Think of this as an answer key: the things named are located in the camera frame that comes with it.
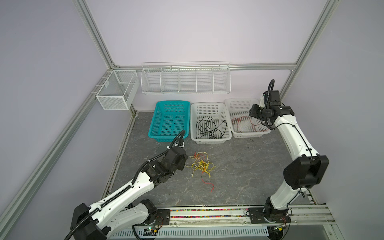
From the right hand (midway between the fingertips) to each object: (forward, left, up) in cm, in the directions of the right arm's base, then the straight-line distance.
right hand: (253, 112), depth 85 cm
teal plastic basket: (+17, +55, -24) cm, 62 cm away
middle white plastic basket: (+22, +17, -21) cm, 35 cm away
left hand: (-23, +42, -9) cm, 49 cm away
